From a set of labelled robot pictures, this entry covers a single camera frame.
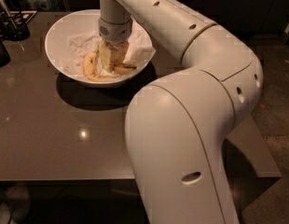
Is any white shoe on floor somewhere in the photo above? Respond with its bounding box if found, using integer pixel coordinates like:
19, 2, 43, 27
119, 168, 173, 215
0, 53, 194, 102
0, 182, 31, 224

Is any banana with green stem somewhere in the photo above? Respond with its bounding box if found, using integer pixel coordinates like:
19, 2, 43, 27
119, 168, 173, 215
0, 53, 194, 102
111, 63, 136, 75

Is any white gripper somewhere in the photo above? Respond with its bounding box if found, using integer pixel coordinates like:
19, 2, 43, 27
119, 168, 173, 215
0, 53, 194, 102
98, 18, 132, 72

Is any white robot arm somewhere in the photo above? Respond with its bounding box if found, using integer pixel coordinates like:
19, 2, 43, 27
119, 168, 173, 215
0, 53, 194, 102
100, 0, 263, 224

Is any white paper napkin liner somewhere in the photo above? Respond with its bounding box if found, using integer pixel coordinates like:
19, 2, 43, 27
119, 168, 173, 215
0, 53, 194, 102
61, 21, 155, 82

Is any white pen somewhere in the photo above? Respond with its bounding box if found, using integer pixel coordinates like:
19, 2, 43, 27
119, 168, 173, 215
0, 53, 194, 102
0, 0, 17, 29

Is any white ceramic bowl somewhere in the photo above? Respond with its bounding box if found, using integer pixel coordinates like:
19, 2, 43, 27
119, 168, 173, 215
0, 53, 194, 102
45, 9, 147, 88

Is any black wire pen holder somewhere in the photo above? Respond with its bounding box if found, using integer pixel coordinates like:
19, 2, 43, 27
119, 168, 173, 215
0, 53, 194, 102
0, 11, 30, 41

